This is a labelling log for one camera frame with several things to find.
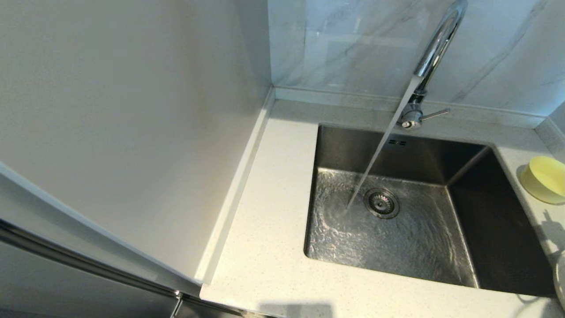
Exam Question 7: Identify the yellow plastic bowl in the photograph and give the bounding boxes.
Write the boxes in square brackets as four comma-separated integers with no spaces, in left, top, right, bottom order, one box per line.
[520,155,565,205]

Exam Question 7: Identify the white ceramic bowl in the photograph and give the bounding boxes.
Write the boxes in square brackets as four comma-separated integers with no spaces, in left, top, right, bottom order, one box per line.
[554,254,565,310]

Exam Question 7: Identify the stainless steel sink basin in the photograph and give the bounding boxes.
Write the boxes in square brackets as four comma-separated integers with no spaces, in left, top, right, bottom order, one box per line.
[303,125,556,296]

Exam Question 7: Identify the round metal drain strainer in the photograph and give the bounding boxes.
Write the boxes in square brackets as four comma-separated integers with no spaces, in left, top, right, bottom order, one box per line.
[364,188,400,220]

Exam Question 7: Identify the tall grey cabinet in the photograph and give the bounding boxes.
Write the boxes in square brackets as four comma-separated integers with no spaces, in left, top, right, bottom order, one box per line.
[0,0,272,318]

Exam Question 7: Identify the chrome gooseneck faucet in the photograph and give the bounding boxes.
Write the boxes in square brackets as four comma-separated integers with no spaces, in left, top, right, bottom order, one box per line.
[396,0,467,131]

